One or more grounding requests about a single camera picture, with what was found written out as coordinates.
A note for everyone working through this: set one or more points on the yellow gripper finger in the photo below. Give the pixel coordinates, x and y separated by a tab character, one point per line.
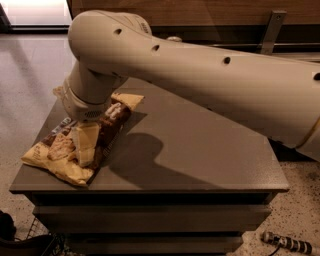
85	136
58	92

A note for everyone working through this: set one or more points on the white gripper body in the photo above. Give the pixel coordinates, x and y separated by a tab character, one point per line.
81	107

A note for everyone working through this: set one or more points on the brown and yellow chip bag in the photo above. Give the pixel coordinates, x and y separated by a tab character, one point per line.
57	153

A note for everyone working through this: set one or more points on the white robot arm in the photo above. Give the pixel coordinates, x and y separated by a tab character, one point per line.
276	97

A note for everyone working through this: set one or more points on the grey drawer cabinet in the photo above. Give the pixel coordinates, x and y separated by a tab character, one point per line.
179	179

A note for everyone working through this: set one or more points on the orange soda can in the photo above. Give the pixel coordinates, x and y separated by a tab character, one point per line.
174	39

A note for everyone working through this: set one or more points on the wooden counter panel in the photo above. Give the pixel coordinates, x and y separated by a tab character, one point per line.
223	21

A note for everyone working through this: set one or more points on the black white striped rod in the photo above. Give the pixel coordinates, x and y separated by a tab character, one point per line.
290	244

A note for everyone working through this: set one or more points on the dark wire basket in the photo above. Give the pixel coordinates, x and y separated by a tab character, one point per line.
43	245

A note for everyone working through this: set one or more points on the right metal bracket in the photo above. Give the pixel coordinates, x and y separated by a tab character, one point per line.
272	31

